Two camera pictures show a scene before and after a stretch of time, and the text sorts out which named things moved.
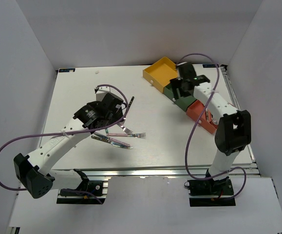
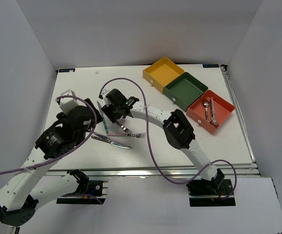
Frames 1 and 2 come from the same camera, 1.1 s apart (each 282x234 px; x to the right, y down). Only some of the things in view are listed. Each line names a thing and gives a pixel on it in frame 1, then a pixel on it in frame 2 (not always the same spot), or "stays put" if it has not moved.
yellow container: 158,74 stays put
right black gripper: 177,84 to 107,109
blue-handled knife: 112,139 stays put
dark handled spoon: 207,114 stays put
